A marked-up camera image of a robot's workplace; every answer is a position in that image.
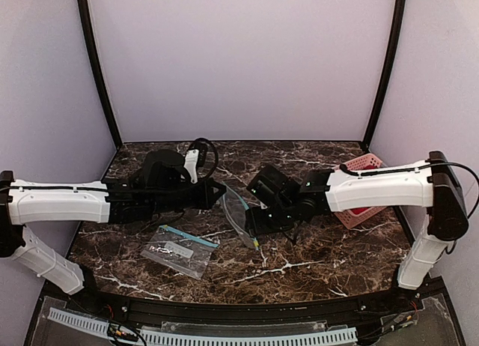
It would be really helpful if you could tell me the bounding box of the large clear zip bag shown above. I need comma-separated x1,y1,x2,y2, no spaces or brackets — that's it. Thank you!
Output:
219,183,259,251

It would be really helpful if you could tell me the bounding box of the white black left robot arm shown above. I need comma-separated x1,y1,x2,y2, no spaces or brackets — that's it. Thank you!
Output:
1,148,226,295

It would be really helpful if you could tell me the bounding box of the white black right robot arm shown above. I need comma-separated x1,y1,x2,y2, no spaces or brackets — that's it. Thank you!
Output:
245,151,472,290

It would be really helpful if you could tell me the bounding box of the small clear zip bag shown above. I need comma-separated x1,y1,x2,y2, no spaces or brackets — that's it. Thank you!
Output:
141,225,219,280

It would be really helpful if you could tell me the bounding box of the pink plastic basket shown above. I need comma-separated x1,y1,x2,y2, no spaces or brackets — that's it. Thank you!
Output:
334,153,385,229

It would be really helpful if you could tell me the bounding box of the red toy strawberry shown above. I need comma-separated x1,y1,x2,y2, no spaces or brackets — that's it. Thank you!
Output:
351,207,374,216

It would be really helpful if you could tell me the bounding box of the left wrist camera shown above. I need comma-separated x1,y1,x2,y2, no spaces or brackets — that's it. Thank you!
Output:
183,138,219,184

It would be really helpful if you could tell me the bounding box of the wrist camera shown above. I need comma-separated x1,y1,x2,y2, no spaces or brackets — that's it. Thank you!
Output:
246,165,290,207
183,138,219,184

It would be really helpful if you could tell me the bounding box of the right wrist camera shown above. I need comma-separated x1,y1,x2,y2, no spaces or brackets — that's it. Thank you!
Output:
246,165,290,207

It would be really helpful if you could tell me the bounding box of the white slotted cable duct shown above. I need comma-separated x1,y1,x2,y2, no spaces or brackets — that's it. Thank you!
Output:
47,307,359,345

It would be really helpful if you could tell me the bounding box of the black front rail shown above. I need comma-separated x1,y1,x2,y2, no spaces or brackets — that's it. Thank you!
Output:
52,287,417,328

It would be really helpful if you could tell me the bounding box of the left black frame post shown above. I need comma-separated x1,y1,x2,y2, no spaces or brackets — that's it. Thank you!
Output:
76,0,123,150

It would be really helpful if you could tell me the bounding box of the black frame post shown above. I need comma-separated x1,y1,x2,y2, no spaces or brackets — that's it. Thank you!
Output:
76,0,123,150
360,0,406,152

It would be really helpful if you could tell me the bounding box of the right black frame post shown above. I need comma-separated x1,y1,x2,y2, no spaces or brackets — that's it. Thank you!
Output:
360,0,406,152

